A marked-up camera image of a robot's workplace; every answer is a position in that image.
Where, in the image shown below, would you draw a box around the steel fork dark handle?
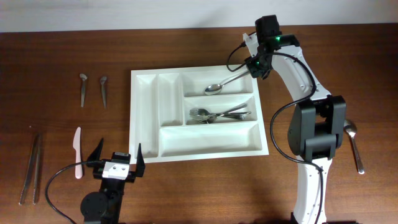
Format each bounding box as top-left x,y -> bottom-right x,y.
189,109 -> 251,118

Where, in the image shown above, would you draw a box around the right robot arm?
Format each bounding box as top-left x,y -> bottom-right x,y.
244,15 -> 346,223

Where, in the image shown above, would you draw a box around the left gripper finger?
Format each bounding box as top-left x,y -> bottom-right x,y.
87,138 -> 104,161
135,143 -> 146,177

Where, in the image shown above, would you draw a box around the pink plastic knife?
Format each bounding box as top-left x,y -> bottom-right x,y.
73,127 -> 83,179

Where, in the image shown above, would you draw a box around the steel tongs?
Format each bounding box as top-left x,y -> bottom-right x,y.
18,134 -> 42,206

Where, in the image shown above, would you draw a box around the small steel spoon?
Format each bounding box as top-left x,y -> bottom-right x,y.
100,76 -> 108,108
79,73 -> 88,108

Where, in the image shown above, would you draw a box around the small steel spoon right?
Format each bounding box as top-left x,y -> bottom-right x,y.
100,76 -> 108,108

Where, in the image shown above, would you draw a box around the white plastic cutlery tray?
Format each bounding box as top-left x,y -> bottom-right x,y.
129,66 -> 269,164

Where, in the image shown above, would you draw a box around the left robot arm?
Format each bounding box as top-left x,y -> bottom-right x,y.
80,139 -> 146,224

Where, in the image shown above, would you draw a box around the small steel spoon left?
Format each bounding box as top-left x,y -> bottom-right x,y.
79,73 -> 88,108

